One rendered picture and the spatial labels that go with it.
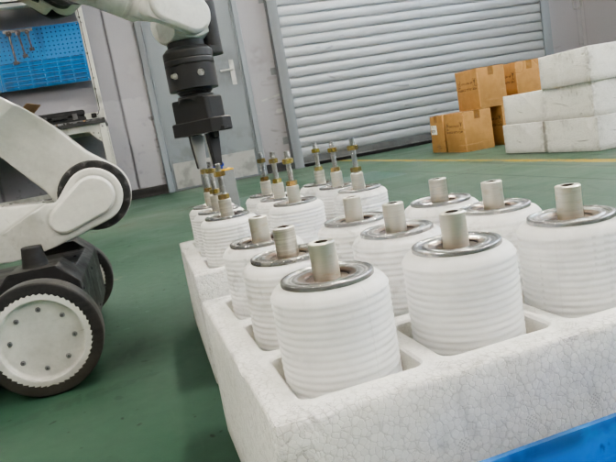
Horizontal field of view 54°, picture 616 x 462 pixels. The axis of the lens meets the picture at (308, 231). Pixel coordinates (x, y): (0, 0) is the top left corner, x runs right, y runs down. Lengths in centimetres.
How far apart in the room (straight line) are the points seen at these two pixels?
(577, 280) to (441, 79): 641
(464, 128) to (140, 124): 308
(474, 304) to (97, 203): 92
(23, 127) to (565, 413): 110
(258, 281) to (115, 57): 570
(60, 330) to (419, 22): 611
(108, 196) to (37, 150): 17
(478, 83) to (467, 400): 440
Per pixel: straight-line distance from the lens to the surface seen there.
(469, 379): 48
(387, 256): 60
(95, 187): 128
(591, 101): 354
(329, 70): 645
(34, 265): 120
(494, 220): 65
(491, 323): 51
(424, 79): 685
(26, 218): 132
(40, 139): 133
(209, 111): 109
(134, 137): 615
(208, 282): 96
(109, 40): 625
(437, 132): 516
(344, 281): 45
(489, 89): 487
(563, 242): 56
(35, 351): 116
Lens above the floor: 37
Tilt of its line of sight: 9 degrees down
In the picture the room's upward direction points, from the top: 10 degrees counter-clockwise
